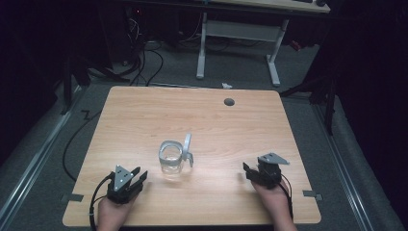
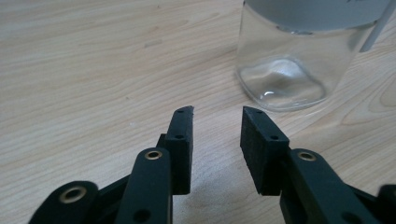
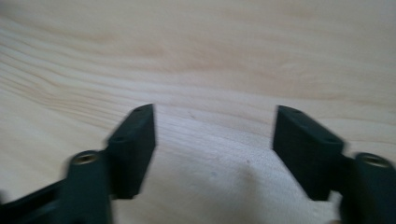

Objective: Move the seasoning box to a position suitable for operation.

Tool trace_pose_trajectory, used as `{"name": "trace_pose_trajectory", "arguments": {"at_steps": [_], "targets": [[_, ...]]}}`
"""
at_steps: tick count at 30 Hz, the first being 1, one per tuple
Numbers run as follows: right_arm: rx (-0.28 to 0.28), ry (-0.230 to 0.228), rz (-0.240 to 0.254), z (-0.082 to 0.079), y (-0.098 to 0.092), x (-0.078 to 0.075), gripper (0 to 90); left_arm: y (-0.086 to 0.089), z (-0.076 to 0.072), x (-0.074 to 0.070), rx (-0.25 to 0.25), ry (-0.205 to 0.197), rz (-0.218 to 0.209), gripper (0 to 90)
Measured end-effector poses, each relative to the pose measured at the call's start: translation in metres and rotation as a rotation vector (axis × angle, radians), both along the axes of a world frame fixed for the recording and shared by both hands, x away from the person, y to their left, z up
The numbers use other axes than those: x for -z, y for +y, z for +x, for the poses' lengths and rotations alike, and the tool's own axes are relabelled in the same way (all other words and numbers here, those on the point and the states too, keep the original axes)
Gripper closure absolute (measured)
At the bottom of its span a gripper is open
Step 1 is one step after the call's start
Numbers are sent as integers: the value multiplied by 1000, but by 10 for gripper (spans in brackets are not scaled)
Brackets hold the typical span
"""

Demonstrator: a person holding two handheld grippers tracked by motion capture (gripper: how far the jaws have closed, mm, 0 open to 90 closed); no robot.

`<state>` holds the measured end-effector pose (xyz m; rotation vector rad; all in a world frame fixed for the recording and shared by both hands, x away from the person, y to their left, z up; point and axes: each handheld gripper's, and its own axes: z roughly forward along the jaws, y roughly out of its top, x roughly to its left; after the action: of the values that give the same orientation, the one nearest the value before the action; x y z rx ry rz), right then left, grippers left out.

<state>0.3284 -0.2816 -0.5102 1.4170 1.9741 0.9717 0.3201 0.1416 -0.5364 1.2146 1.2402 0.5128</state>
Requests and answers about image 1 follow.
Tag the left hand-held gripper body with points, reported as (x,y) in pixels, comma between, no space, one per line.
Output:
(123,189)

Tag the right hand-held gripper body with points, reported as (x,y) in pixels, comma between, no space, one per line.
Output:
(268,173)

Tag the clear glass jar with lid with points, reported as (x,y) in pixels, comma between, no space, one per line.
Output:
(170,157)

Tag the grey tape strip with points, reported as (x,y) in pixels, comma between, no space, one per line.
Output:
(311,194)
(72,197)

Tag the black table grommet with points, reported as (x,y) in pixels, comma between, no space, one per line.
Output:
(229,102)

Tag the white paper scrap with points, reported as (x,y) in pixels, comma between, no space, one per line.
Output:
(226,85)

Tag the black metal stand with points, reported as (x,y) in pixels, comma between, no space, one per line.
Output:
(68,86)
(328,106)

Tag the metal floor rail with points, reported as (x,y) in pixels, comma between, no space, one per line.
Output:
(343,173)
(35,160)

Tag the white metal frame desk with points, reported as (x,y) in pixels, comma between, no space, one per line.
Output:
(239,30)

